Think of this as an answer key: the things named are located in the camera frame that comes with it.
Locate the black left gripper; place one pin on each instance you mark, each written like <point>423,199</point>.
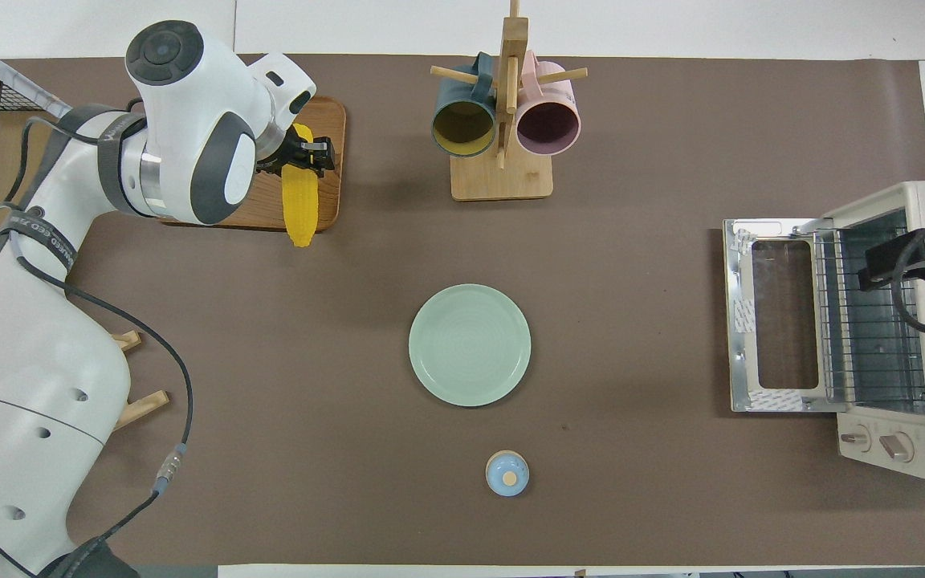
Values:
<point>286,156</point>

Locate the yellow corn cob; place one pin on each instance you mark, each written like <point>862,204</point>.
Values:
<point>300,209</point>

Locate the toaster oven glass door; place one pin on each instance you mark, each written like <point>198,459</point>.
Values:
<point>739,337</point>

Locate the pale green plate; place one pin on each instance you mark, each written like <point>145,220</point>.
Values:
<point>470,345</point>

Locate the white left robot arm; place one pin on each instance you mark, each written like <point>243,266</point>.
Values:
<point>29,385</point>

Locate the cream oven knob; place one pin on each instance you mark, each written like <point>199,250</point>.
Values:
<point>856,438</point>
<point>898,447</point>

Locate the wooden serving tray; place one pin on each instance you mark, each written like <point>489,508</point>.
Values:
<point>270,205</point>

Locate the dark blue mug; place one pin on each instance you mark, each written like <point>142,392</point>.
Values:
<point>462,124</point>

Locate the wooden mug tree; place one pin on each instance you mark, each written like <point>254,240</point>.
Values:
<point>503,181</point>

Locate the pink mug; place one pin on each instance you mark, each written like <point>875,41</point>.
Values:
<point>547,124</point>

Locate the brown table mat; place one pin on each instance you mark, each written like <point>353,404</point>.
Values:
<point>350,449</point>

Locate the wooden plate rack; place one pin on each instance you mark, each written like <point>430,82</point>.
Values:
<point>145,405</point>

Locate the small blue call bell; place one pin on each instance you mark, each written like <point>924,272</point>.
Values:
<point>507,475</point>

